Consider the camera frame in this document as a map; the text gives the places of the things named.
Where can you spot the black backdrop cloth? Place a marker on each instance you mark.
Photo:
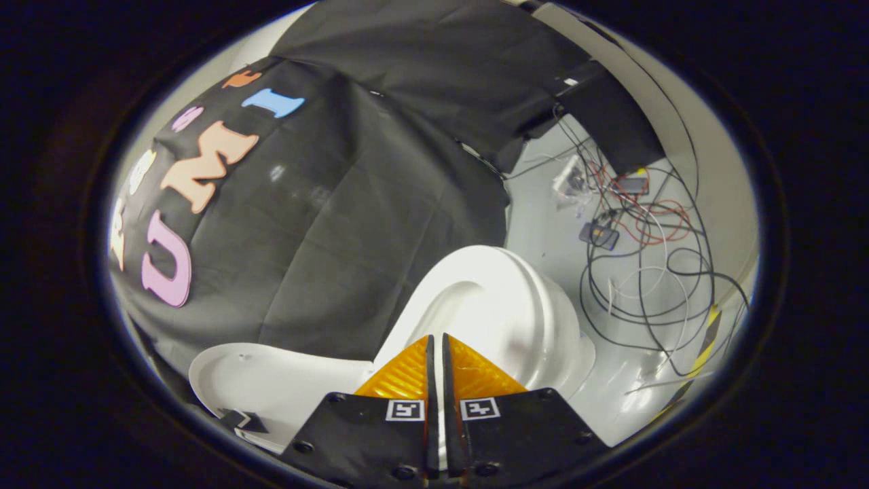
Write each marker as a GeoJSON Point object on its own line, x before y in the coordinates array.
{"type": "Point", "coordinates": [339, 204]}

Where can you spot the small dark electronic box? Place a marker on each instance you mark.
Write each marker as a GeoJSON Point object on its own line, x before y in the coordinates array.
{"type": "Point", "coordinates": [631, 185]}

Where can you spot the white toilet lid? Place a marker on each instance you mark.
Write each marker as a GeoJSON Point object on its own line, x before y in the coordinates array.
{"type": "Point", "coordinates": [285, 387]}

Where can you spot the yellow black hazard tape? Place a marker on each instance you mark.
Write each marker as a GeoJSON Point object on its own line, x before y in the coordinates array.
{"type": "Point", "coordinates": [706, 343]}

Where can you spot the clear plastic bag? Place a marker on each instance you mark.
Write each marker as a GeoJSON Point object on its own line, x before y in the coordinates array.
{"type": "Point", "coordinates": [569, 182]}

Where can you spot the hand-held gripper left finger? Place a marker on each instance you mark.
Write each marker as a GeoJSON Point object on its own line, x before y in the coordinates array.
{"type": "Point", "coordinates": [380, 435]}

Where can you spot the white toilet bowl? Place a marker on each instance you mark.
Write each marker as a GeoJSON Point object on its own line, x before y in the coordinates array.
{"type": "Point", "coordinates": [516, 305]}

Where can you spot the small grey electronic device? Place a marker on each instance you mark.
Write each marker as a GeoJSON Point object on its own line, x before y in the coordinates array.
{"type": "Point", "coordinates": [599, 236]}

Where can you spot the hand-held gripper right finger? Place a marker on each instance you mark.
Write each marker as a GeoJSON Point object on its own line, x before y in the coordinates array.
{"type": "Point", "coordinates": [529, 428]}

